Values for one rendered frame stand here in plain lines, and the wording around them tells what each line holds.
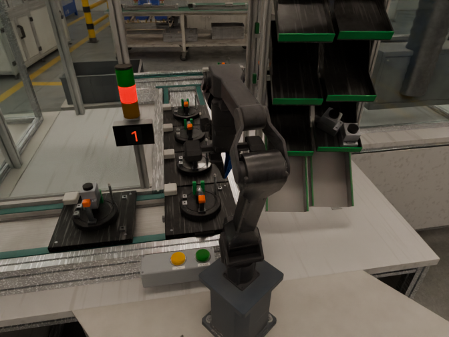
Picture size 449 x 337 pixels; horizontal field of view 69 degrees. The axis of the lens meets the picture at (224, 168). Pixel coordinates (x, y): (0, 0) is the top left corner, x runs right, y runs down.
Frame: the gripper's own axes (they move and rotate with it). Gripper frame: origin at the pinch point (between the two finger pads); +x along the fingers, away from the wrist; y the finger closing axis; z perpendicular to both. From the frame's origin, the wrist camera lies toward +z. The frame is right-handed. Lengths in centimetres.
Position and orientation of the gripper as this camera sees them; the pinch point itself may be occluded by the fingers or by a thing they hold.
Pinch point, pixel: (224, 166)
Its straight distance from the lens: 79.8
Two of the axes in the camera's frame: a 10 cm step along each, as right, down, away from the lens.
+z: -1.6, -5.7, 8.1
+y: -9.9, 0.9, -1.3
